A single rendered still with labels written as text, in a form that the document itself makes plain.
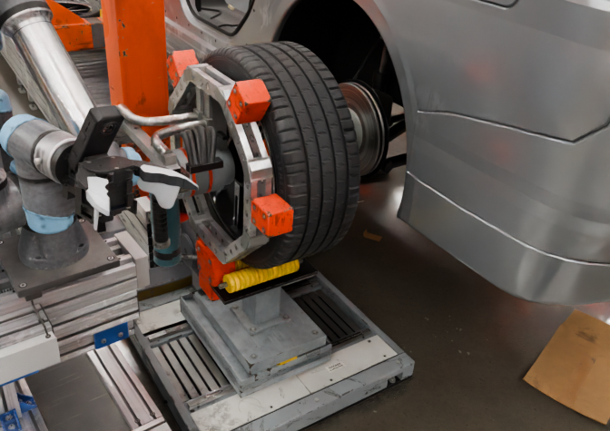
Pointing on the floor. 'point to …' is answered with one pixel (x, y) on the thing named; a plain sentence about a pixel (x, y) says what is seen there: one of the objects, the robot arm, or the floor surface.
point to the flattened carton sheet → (576, 367)
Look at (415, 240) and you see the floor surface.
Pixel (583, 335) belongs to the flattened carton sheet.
